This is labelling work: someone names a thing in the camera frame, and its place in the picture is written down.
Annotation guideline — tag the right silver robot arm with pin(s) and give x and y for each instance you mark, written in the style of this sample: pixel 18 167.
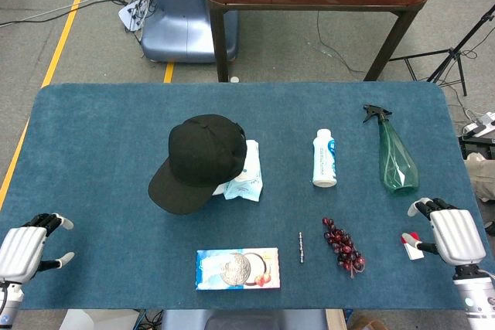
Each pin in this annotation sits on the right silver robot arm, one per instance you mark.
pixel 475 295

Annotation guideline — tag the blue grey machine base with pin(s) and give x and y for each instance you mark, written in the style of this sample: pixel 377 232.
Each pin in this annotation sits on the blue grey machine base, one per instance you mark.
pixel 181 24

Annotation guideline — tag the green spray bottle black trigger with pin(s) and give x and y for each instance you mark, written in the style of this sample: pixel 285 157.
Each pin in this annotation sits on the green spray bottle black trigger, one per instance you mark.
pixel 398 167

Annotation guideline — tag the white bottle blue label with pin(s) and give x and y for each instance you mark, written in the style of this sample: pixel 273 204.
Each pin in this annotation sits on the white bottle blue label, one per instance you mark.
pixel 324 160

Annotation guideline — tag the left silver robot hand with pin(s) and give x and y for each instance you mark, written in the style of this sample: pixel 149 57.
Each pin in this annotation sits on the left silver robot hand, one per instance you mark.
pixel 19 249

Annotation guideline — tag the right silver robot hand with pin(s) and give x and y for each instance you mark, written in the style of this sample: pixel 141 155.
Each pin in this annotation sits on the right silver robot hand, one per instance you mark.
pixel 458 235

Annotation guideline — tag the white foam mannequin head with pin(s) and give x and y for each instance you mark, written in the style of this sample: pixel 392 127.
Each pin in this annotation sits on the white foam mannequin head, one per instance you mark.
pixel 219 190

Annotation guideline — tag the light blue wet wipes pack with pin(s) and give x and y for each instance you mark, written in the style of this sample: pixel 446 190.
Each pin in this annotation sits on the light blue wet wipes pack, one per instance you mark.
pixel 252 160

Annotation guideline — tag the brown cardboard piece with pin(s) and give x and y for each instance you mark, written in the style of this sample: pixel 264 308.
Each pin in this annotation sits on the brown cardboard piece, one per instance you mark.
pixel 363 322

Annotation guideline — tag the black baseball cap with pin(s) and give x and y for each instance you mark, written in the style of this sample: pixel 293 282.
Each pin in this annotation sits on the black baseball cap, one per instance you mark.
pixel 201 156

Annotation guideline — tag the person's khaki trouser leg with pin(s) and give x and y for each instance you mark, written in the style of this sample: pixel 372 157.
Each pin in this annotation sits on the person's khaki trouser leg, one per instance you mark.
pixel 483 177

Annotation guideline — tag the blue pink cookie box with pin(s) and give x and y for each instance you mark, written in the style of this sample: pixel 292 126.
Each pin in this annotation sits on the blue pink cookie box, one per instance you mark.
pixel 236 270

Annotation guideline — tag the dark red grape bunch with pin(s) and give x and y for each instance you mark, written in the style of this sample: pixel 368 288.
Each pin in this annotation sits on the dark red grape bunch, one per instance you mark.
pixel 342 247

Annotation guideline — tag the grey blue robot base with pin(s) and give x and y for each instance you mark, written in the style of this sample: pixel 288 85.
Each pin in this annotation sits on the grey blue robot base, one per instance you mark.
pixel 247 320

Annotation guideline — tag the blue felt table cover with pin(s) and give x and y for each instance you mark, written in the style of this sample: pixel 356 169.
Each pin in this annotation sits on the blue felt table cover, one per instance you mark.
pixel 96 144

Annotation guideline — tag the white power strip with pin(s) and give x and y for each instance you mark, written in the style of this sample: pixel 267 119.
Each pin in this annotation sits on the white power strip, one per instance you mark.
pixel 479 125

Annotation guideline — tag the small white floor disc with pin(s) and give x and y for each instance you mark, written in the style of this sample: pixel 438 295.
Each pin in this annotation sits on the small white floor disc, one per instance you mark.
pixel 234 79

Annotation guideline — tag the black box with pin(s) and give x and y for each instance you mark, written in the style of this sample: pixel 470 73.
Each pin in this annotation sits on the black box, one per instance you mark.
pixel 477 147

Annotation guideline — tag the black tripod stand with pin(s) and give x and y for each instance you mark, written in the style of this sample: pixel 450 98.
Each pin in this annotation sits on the black tripod stand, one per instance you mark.
pixel 450 57

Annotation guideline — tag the small red white box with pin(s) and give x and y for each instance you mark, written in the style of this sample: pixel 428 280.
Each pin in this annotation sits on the small red white box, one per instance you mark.
pixel 415 253

